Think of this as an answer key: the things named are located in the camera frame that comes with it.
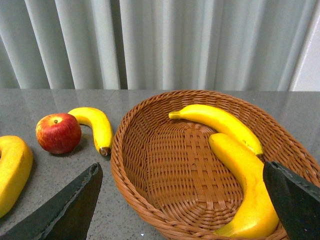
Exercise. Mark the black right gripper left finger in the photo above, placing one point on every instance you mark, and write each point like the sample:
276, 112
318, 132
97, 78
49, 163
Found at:
67, 215

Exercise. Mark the brown wicker basket right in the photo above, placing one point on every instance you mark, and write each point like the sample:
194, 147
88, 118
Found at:
167, 173

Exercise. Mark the yellow banana in basket front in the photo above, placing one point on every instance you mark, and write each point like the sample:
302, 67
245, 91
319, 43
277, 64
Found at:
256, 216

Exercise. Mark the red apple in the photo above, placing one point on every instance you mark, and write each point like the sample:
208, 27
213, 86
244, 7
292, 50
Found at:
58, 133

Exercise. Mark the yellow banana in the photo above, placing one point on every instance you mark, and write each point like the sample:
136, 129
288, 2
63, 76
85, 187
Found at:
222, 121
100, 125
256, 216
16, 160

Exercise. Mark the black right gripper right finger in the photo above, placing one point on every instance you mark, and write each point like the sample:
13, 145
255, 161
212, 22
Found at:
295, 200

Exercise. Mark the grey-white curtain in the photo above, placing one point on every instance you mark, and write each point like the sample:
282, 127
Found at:
260, 45

